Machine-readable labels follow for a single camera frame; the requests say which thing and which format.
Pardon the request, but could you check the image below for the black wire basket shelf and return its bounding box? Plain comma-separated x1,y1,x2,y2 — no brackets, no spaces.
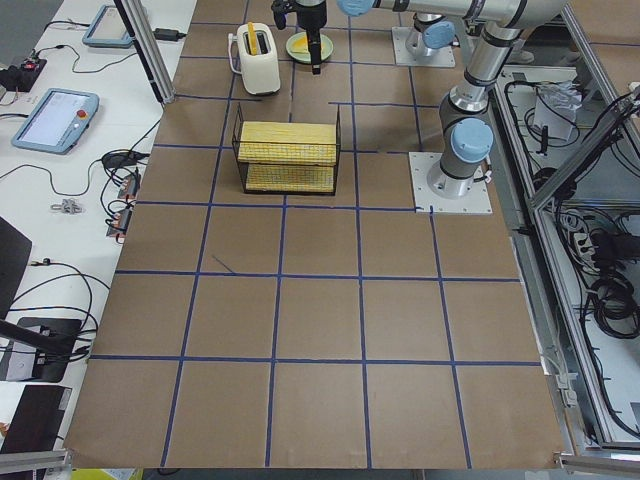
231,102,343,197

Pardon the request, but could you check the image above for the black power adapter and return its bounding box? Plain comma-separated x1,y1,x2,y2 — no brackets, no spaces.
153,28,186,42

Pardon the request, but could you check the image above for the aluminium frame post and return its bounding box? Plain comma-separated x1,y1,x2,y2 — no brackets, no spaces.
114,0,175,105

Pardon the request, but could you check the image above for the black monitor stand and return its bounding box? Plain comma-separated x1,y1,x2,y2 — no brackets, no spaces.
1,220,93,383

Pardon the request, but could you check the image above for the light green plate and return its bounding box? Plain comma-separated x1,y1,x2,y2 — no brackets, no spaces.
285,32,334,64

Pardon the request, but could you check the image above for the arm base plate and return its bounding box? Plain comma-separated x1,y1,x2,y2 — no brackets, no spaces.
392,21,455,68
409,152,493,215

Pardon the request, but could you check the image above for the black cables bundle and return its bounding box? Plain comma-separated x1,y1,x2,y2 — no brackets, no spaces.
554,199,640,351

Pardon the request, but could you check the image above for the white toaster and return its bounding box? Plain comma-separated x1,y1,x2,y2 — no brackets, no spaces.
227,22,281,96

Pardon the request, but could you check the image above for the bread slice in toaster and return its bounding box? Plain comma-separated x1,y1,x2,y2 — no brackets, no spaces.
247,22,259,56

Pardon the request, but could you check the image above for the triangular bread on plate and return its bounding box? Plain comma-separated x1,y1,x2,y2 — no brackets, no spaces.
289,32,309,54

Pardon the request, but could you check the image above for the far blue teach pendant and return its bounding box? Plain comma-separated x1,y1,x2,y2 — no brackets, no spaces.
82,4,133,49

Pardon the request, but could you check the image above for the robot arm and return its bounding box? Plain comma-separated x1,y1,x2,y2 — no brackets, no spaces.
405,13,475,66
338,0,566,200

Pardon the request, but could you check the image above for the white paper bag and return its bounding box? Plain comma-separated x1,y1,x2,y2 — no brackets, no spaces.
532,81,582,142

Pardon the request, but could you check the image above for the near blue teach pendant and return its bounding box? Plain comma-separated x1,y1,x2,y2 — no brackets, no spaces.
11,88,100,154

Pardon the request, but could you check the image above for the blue teach pendant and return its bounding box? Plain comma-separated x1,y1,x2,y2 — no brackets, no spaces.
11,88,100,154
82,4,133,49

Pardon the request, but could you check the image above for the aluminium side frame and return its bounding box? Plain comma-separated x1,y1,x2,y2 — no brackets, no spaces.
495,1,639,478

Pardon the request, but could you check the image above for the wooden shelf board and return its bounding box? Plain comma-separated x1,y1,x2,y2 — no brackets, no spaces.
237,121,337,193

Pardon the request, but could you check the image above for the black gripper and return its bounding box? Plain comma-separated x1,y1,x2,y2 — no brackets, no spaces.
271,0,327,75

